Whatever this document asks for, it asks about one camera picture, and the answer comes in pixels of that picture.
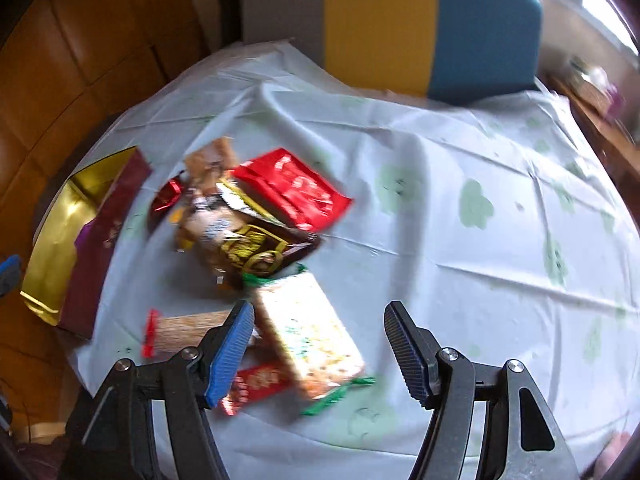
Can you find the wooden side table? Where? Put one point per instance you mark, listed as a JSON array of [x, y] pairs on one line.
[[615, 145]]

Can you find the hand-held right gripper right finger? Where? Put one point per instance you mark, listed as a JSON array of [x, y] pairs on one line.
[[405, 355]]

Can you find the grey yellow blue sofa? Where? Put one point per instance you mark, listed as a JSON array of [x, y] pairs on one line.
[[380, 20]]

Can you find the window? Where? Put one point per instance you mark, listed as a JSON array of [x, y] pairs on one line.
[[600, 5]]

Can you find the brown wafer snack packet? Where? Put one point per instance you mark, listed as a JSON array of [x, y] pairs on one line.
[[180, 330]]

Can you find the white nut snack packet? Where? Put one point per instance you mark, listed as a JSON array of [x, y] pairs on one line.
[[205, 225]]

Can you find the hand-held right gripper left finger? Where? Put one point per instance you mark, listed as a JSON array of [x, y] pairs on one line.
[[232, 355]]

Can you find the red foil candy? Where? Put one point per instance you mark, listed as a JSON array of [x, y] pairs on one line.
[[167, 195]]

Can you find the small red snack packet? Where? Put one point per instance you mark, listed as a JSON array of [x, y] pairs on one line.
[[260, 380]]

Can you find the dark brown gold packet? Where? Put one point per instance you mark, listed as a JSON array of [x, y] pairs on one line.
[[255, 252]]

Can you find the tan snack packet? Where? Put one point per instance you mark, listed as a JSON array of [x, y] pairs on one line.
[[210, 160]]

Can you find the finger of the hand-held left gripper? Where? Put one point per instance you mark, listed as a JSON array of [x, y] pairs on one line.
[[9, 271]]

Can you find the gold tin box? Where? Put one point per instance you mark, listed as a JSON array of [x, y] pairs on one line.
[[55, 240]]

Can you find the black cushion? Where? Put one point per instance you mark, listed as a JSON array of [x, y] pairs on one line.
[[230, 5]]

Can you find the cracker packet with green ends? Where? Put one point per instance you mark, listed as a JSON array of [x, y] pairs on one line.
[[310, 335]]

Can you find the white green-print tablecloth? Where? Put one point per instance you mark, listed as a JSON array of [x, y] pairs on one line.
[[425, 220]]

